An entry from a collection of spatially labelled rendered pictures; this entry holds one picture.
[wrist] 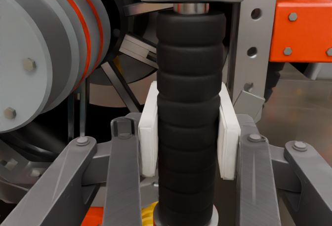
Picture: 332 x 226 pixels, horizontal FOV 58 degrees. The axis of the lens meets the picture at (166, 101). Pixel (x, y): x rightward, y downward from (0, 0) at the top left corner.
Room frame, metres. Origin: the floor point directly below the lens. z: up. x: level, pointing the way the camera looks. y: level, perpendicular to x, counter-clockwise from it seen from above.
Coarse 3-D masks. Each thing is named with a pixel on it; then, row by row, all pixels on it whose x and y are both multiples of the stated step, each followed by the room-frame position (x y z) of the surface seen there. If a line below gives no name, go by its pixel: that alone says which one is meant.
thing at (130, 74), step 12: (132, 0) 0.58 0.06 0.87; (156, 12) 0.62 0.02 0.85; (144, 24) 0.63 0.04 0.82; (144, 36) 0.63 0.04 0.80; (120, 60) 0.63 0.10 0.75; (132, 60) 0.63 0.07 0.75; (96, 72) 0.63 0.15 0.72; (132, 72) 0.63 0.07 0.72; (144, 72) 0.63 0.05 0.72; (108, 84) 0.63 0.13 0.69
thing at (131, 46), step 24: (120, 0) 0.48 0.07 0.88; (120, 24) 0.51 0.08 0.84; (120, 48) 0.47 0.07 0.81; (144, 48) 0.47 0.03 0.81; (72, 96) 0.48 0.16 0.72; (120, 96) 0.47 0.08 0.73; (48, 120) 0.56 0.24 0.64; (72, 120) 0.48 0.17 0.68; (96, 120) 0.61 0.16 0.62; (24, 144) 0.47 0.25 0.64; (48, 144) 0.48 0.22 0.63
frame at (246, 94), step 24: (264, 0) 0.36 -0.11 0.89; (240, 24) 0.36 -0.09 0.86; (264, 24) 0.36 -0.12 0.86; (240, 48) 0.36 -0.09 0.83; (264, 48) 0.36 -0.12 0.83; (240, 72) 0.36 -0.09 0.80; (264, 72) 0.36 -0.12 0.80; (240, 96) 0.36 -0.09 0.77; (0, 144) 0.43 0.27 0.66; (0, 168) 0.39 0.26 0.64; (24, 168) 0.42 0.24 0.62; (0, 192) 0.38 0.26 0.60; (24, 192) 0.38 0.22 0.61; (144, 192) 0.36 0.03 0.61
